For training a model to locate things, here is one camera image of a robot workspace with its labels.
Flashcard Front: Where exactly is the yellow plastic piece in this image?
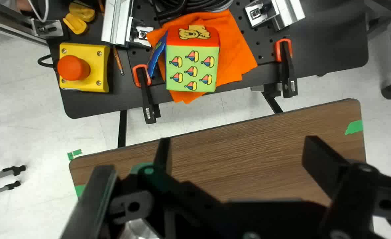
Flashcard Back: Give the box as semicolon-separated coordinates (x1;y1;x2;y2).
67;2;96;24
62;12;88;36

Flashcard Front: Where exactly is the black tipped tripod leg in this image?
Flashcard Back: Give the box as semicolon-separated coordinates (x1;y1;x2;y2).
0;164;27;186
0;179;22;199

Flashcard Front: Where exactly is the black cable coil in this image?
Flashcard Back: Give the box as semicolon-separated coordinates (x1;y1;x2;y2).
152;0;231;15

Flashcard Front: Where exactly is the flat orange felt cloth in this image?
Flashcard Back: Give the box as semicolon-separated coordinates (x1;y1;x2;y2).
145;9;258;105

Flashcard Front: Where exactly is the black orange spring clamp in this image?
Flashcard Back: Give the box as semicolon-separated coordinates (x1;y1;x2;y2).
131;64;161;125
272;37;299;100

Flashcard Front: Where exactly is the grey metal frame rail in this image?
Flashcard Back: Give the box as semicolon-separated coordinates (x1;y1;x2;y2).
0;4;64;47

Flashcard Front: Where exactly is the yellow emergency stop box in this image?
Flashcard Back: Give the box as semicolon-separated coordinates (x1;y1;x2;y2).
55;41;112;94

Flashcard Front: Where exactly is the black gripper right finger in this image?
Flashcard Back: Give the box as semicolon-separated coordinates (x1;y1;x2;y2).
302;134;391;239

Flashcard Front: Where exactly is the long aluminium extrusion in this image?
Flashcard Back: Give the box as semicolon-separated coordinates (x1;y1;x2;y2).
271;0;307;27

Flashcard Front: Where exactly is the silver metal corner bracket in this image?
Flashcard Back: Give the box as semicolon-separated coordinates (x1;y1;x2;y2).
129;25;155;48
243;2;278;29

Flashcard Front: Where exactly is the green tape strip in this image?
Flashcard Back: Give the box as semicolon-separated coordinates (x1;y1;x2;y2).
343;118;364;137
72;185;87;199

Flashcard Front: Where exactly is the short aluminium extrusion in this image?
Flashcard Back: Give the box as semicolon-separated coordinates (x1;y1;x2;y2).
100;0;136;47

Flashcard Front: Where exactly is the orange pencil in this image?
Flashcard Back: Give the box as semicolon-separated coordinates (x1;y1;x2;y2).
111;45;124;76

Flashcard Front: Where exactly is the colourful soft toy cube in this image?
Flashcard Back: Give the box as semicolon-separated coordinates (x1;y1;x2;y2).
164;25;221;94

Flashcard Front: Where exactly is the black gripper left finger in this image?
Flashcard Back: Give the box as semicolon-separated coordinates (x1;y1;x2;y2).
59;164;119;239

